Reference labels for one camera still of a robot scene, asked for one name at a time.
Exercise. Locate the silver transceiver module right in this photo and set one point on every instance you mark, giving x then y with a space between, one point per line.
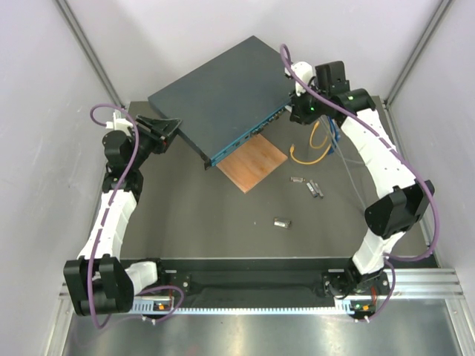
297 179

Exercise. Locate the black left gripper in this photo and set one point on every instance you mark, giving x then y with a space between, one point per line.
165 128

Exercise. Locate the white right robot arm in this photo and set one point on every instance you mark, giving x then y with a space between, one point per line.
325 91

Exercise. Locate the dark transceiver module pair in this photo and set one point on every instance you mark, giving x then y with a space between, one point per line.
314 189

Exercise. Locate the grey slotted cable duct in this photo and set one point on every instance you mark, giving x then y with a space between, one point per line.
161 306

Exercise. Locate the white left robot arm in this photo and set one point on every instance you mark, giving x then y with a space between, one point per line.
97 281

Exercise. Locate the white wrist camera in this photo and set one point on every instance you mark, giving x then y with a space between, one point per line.
306 73
120 122

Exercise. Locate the dark blue network switch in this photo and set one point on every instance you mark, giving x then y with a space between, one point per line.
226 101

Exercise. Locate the silver transceiver module bottom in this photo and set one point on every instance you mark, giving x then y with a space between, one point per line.
282 223

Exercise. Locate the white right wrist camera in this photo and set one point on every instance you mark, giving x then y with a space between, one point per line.
306 73

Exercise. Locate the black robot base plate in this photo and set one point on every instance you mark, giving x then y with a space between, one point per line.
264 283

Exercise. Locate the wooden board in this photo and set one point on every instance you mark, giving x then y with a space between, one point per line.
252 162

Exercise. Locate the silver transceiver module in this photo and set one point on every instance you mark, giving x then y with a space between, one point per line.
297 179
282 223

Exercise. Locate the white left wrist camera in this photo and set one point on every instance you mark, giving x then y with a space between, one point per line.
120 122

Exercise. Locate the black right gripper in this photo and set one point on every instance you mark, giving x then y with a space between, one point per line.
298 113

